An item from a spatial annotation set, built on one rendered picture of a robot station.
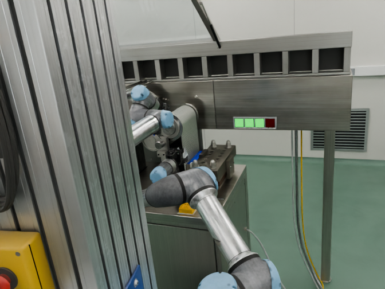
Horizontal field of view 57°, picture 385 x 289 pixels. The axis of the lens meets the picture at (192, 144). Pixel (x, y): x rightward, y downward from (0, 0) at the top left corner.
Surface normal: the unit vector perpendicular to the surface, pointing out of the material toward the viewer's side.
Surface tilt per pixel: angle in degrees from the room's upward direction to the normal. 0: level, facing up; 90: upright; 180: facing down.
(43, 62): 90
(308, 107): 90
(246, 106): 90
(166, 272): 90
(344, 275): 0
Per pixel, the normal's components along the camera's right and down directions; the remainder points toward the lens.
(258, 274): 0.13, -0.71
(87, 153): 0.97, -0.02
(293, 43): -0.35, 0.33
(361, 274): -0.10, -0.94
